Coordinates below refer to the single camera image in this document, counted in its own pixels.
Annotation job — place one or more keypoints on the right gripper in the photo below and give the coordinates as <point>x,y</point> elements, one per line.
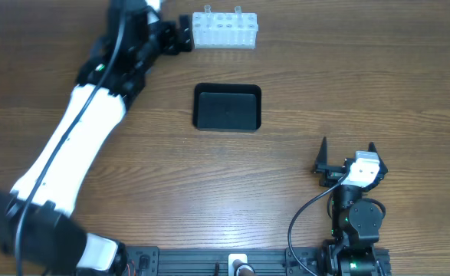
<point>332,176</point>

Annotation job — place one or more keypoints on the clear test tube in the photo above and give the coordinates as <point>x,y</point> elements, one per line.
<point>240,21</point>
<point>238,9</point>
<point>208,9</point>

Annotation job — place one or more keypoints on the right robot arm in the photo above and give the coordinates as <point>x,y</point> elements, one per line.
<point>360,222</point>

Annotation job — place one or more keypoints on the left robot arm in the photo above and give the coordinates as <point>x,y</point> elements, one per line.
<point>83,130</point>

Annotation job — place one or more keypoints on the black tray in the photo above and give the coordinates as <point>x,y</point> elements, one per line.
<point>226,109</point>

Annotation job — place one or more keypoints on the white test tube rack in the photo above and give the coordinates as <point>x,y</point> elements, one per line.
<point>224,36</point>

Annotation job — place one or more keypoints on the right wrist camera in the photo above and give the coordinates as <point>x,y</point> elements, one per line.
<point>362,168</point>

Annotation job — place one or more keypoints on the mounting rail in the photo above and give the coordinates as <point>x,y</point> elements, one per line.
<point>194,262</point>

